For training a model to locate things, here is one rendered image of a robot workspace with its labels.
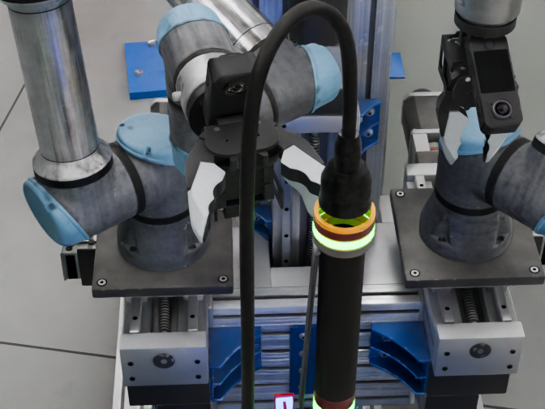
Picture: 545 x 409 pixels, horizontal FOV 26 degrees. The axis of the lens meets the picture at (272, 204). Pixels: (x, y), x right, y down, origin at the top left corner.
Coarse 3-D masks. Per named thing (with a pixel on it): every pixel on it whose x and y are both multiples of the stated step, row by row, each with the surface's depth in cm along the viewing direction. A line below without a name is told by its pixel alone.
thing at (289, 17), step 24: (312, 0) 68; (288, 24) 67; (336, 24) 70; (264, 48) 67; (264, 72) 68; (240, 168) 72; (240, 192) 73; (240, 216) 74; (240, 240) 76; (240, 264) 77; (240, 288) 79
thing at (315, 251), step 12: (312, 240) 84; (312, 252) 85; (312, 264) 85; (312, 276) 85; (312, 288) 86; (312, 300) 87; (312, 312) 88; (300, 384) 94; (300, 396) 95; (300, 408) 95
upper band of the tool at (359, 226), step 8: (320, 208) 84; (320, 216) 84; (328, 216) 85; (368, 216) 84; (320, 224) 81; (328, 224) 81; (352, 224) 85; (360, 224) 85; (368, 224) 81; (336, 232) 81; (344, 232) 81; (352, 232) 81; (336, 240) 81
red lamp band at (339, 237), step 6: (318, 228) 82; (372, 228) 82; (324, 234) 81; (330, 234) 81; (336, 234) 81; (342, 234) 81; (354, 234) 81; (360, 234) 81; (366, 234) 81; (342, 240) 81; (348, 240) 81
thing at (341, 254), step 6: (312, 234) 84; (372, 240) 83; (318, 246) 83; (324, 246) 82; (366, 246) 82; (324, 252) 82; (330, 252) 82; (336, 252) 82; (342, 252) 82; (348, 252) 82; (354, 252) 82; (360, 252) 82
